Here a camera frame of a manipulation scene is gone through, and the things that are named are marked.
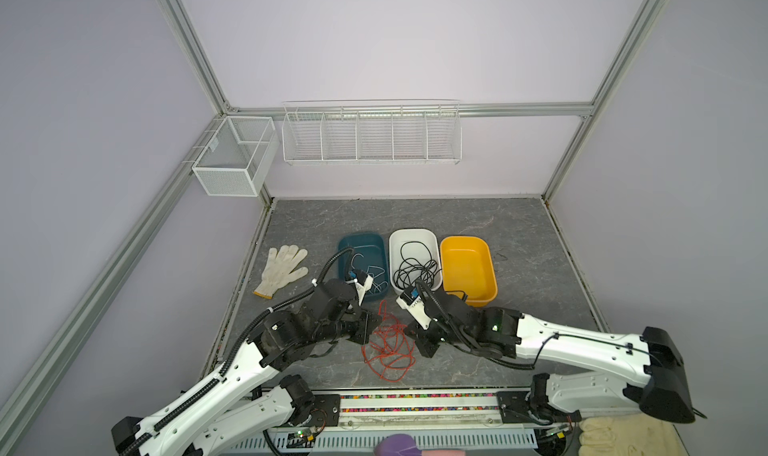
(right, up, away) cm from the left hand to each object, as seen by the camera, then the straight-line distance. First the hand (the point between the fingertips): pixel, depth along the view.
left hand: (379, 326), depth 68 cm
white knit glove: (-35, +8, +33) cm, 49 cm away
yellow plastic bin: (+28, +9, +32) cm, 44 cm away
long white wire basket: (-4, +55, +32) cm, 63 cm away
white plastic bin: (+5, +19, +37) cm, 42 cm away
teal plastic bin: (-5, +13, +36) cm, 39 cm away
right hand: (+6, -3, +4) cm, 8 cm away
